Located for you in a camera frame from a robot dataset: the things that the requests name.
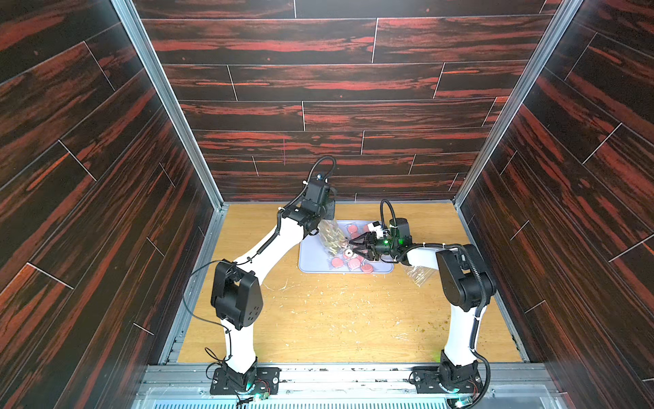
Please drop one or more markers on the ziploc bag with yellow cookies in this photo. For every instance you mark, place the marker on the ziploc bag with yellow cookies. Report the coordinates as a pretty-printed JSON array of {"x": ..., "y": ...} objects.
[{"x": 332, "y": 237}]

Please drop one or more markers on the aluminium corner profile left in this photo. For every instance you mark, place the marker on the aluminium corner profile left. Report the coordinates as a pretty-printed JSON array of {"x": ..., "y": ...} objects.
[{"x": 143, "y": 45}]

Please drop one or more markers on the pink wrapped cookie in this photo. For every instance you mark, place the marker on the pink wrapped cookie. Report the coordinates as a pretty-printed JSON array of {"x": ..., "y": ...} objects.
[
  {"x": 353, "y": 264},
  {"x": 337, "y": 263},
  {"x": 353, "y": 230},
  {"x": 367, "y": 268}
]

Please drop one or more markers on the aluminium corner profile right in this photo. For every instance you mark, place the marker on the aluminium corner profile right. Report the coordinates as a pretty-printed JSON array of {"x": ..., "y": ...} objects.
[{"x": 560, "y": 22}]

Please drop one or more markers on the aluminium corner profile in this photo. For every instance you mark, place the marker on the aluminium corner profile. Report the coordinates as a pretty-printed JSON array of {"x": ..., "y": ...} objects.
[
  {"x": 143, "y": 45},
  {"x": 560, "y": 22}
]

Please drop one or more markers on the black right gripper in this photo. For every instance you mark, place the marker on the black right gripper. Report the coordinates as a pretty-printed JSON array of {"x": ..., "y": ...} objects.
[{"x": 373, "y": 245}]

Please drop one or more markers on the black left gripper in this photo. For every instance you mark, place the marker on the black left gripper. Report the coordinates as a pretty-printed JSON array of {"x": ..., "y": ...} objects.
[{"x": 329, "y": 209}]

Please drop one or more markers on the lavender plastic tray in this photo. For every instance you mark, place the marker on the lavender plastic tray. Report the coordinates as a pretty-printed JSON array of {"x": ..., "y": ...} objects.
[{"x": 314, "y": 259}]

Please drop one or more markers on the ziploc bag with pink cookies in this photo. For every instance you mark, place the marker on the ziploc bag with pink cookies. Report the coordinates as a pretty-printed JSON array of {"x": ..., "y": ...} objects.
[{"x": 420, "y": 274}]

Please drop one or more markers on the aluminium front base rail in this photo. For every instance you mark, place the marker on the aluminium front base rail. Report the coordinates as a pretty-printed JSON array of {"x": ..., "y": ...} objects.
[{"x": 513, "y": 385}]

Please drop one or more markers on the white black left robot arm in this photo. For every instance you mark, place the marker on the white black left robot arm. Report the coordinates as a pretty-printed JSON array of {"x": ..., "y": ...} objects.
[{"x": 237, "y": 295}]

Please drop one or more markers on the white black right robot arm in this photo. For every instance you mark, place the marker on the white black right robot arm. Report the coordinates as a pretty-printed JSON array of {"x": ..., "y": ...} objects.
[{"x": 465, "y": 279}]

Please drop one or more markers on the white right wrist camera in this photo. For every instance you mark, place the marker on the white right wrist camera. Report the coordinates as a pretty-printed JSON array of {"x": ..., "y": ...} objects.
[{"x": 377, "y": 228}]

